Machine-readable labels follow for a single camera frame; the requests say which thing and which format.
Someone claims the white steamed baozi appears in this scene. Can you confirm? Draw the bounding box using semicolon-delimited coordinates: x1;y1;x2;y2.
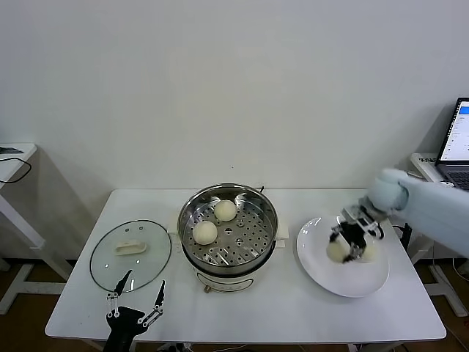
325;240;355;263
361;241;379;264
213;199;238;223
192;221;218;246

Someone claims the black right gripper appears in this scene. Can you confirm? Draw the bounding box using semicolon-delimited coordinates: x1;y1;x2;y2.
327;218;385;265

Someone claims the cream electric cooking pot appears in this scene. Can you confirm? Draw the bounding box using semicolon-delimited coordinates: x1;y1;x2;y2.
167;215;289;294

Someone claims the round white plate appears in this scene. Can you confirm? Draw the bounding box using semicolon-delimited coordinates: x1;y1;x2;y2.
296;215;391;298

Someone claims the white side table with laptop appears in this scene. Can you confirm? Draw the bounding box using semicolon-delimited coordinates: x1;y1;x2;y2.
409;152;469;318

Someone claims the black looped cable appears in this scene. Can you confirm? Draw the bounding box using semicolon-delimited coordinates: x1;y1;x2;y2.
0;156;33;184

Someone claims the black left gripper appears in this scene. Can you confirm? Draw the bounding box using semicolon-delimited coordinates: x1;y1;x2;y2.
104;270;167;352

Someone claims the white side table with cable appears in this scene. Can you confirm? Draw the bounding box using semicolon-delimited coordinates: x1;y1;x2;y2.
0;142;73;315

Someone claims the round glass pot lid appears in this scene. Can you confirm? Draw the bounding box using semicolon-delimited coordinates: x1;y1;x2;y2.
89;219;173;293

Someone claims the grey open laptop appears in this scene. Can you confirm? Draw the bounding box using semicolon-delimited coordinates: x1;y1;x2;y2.
435;97;469;191

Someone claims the perforated stainless steel steamer basket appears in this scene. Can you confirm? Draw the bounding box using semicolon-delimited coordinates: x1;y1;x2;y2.
178;183;278;271

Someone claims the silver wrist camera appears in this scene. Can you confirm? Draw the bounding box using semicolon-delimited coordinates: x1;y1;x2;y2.
341;205;367;223

